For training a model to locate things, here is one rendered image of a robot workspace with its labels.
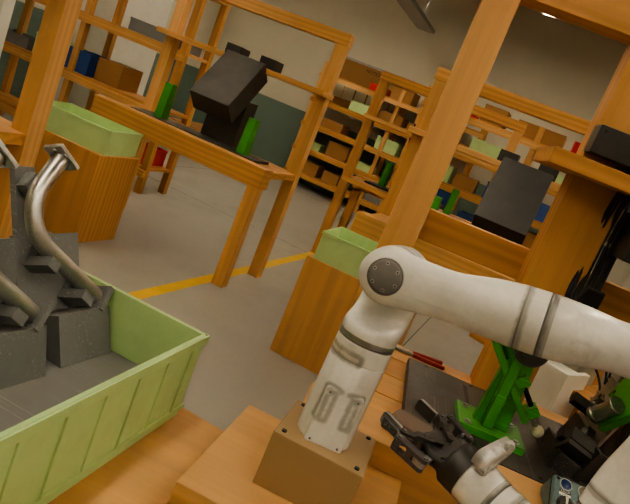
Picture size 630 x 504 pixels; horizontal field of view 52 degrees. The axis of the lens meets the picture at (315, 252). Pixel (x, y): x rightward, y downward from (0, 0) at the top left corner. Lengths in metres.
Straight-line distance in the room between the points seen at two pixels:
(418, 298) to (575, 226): 0.90
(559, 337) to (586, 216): 0.89
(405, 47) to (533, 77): 2.25
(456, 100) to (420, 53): 10.24
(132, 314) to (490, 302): 0.68
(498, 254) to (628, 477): 1.01
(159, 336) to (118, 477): 0.29
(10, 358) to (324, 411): 0.49
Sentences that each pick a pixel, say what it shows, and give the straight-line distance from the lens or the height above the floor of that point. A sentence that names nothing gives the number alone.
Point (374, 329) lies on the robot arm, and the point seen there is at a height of 1.14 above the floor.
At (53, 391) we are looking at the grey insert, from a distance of 1.14.
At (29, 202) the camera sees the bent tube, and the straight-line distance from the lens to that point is 1.16.
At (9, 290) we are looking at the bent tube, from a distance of 1.10.
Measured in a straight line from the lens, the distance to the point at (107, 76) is 6.97.
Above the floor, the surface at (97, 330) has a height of 0.89.
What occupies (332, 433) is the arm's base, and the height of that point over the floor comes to 0.97.
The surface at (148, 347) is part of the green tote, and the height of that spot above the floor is 0.89.
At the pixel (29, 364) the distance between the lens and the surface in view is 1.14.
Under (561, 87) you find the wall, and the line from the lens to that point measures 11.65.
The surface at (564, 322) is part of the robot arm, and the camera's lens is 0.92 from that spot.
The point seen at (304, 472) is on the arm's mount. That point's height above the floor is 0.91.
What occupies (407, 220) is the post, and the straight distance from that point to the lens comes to 1.74.
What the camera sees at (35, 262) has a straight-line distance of 1.19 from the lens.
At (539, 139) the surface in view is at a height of 2.05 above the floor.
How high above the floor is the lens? 1.42
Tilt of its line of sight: 12 degrees down
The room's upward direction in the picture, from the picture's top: 22 degrees clockwise
